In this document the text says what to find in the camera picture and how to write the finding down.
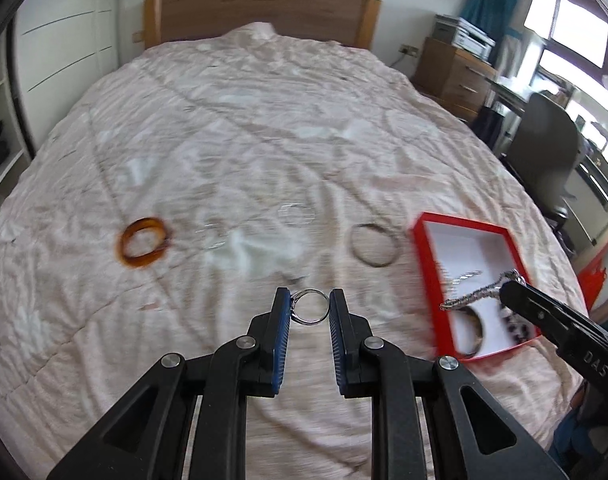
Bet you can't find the silver chain necklace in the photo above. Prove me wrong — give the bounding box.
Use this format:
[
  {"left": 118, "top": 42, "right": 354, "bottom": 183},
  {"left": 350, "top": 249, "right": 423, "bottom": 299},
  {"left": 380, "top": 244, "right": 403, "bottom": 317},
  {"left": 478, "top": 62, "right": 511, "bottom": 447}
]
[{"left": 439, "top": 268, "right": 527, "bottom": 312}]

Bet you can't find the amber resin bangle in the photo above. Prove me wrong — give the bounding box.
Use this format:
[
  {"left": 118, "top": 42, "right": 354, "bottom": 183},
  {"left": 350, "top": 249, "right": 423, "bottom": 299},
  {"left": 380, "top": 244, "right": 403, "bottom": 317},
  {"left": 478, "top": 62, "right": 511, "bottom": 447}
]
[{"left": 115, "top": 217, "right": 171, "bottom": 268}]

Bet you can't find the small silver ring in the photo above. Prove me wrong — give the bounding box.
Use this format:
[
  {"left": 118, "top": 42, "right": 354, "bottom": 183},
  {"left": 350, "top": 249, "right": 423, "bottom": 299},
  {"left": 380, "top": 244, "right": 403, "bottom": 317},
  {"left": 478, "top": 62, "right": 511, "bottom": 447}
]
[{"left": 289, "top": 287, "right": 331, "bottom": 326}]

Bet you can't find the thin dark metal bangle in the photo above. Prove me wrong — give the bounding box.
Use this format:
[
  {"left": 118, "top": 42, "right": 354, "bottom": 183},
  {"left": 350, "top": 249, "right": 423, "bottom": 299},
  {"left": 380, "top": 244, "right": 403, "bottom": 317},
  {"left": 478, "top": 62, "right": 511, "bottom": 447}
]
[{"left": 348, "top": 222, "right": 401, "bottom": 268}]

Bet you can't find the red jewelry box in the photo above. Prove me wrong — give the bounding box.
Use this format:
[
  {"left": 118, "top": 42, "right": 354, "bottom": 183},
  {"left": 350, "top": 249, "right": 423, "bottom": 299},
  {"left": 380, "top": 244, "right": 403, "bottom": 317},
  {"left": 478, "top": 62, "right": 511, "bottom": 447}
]
[{"left": 410, "top": 212, "right": 540, "bottom": 362}]

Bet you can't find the dark brown bangle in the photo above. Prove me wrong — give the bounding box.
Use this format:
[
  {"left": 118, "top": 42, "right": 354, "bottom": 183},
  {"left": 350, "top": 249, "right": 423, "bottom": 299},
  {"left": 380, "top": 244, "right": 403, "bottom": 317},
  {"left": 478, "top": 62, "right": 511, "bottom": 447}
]
[{"left": 451, "top": 307, "right": 484, "bottom": 359}]

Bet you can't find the dark desk chair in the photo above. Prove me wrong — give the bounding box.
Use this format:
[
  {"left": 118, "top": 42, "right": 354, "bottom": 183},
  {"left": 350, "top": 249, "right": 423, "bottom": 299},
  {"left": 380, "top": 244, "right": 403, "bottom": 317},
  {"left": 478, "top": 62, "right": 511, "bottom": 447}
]
[{"left": 500, "top": 93, "right": 584, "bottom": 232}]

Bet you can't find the pink quilted bedspread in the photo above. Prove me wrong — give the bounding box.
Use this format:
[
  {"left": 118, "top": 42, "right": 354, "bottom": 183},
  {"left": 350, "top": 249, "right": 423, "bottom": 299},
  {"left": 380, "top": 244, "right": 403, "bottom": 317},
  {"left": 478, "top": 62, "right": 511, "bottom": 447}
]
[{"left": 0, "top": 23, "right": 584, "bottom": 479}]

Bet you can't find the wooden dresser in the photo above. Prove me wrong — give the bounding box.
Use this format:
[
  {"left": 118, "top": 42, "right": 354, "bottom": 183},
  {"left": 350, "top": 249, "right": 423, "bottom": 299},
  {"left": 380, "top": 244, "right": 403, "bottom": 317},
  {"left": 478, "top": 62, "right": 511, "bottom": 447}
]
[{"left": 411, "top": 37, "right": 496, "bottom": 122}]

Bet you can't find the white printer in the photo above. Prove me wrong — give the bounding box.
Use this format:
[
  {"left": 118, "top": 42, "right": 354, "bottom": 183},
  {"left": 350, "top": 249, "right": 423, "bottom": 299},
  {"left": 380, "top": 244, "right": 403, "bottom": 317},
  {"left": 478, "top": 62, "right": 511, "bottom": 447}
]
[{"left": 432, "top": 15, "right": 496, "bottom": 62}]

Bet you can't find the teal curtain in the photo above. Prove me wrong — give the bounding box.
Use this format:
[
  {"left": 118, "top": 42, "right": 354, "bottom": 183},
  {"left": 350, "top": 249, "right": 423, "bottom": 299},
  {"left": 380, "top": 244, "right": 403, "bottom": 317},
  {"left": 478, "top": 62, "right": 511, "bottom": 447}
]
[{"left": 460, "top": 0, "right": 542, "bottom": 57}]

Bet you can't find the white wardrobe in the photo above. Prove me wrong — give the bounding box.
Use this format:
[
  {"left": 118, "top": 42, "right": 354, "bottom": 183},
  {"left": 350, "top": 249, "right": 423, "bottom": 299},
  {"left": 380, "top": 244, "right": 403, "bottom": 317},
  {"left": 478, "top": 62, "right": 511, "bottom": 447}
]
[{"left": 13, "top": 0, "right": 118, "bottom": 150}]

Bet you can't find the wooden headboard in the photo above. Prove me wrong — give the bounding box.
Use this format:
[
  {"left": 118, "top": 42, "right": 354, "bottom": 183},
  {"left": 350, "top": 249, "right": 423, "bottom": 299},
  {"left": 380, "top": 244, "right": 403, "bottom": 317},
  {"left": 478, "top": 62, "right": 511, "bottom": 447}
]
[{"left": 142, "top": 0, "right": 382, "bottom": 50}]

